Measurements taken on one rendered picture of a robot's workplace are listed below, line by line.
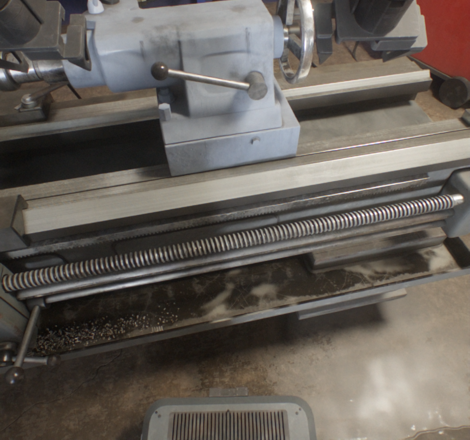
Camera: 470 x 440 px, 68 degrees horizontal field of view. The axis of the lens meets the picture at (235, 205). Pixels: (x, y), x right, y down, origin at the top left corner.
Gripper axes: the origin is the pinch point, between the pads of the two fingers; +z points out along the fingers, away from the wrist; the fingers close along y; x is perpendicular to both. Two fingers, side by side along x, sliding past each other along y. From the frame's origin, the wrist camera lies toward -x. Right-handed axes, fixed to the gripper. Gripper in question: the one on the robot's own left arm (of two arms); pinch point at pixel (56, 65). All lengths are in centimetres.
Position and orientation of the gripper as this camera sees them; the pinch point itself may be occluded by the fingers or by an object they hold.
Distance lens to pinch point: 62.8
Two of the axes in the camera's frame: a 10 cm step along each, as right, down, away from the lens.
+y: -10.0, 0.3, 0.1
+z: 0.1, 1.6, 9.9
